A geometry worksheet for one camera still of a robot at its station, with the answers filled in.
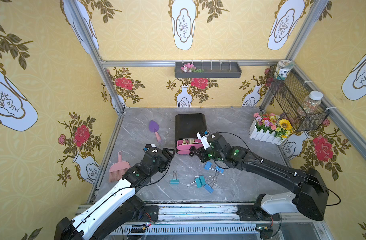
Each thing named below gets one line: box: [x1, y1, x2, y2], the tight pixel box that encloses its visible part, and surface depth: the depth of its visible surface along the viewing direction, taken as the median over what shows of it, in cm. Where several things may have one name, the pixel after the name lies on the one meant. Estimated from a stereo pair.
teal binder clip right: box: [195, 175, 206, 188], surface depth 85 cm
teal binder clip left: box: [169, 170, 180, 185], surface depth 86 cm
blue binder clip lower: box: [204, 183, 215, 194], surface depth 83 cm
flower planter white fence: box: [249, 112, 293, 146], surface depth 94 cm
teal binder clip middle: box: [194, 175, 206, 188], surface depth 85 cm
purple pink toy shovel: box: [149, 120, 161, 142], surface depth 112 cm
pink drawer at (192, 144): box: [176, 139, 203, 151], surface depth 83 cm
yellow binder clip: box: [183, 139, 195, 145], surface depth 86 cm
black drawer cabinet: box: [174, 113, 207, 149], surface depth 92 cm
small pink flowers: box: [180, 62, 204, 73], surface depth 89 cm
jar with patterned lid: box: [273, 59, 295, 80], surface depth 87 cm
